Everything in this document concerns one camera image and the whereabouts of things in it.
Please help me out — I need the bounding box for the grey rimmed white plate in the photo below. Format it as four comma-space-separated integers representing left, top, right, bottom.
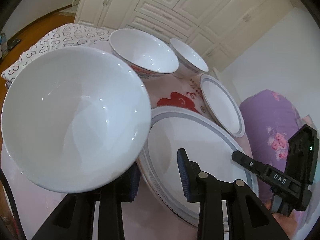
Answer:
138, 106, 259, 226

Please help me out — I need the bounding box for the plain white bowl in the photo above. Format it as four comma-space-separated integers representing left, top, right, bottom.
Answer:
1, 47, 151, 193

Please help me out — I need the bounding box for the white bowl grey stripe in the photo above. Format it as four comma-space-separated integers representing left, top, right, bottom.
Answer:
169, 38, 209, 79

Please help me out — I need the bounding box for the person right hand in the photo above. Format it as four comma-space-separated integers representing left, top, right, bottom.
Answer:
265, 199, 298, 240

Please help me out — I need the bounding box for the pink cartoon round tablecloth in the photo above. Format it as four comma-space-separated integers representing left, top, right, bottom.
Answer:
0, 42, 253, 240

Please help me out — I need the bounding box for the purple floral quilt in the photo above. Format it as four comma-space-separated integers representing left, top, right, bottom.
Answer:
239, 89, 308, 239

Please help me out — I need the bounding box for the cream wardrobe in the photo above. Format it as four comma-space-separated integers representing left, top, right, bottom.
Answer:
75, 0, 293, 70

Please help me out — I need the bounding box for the white bowl red pattern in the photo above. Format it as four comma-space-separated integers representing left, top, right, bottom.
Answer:
109, 28, 179, 81

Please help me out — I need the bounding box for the heart pattern bed sheet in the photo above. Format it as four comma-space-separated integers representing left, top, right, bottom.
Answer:
1, 23, 114, 88

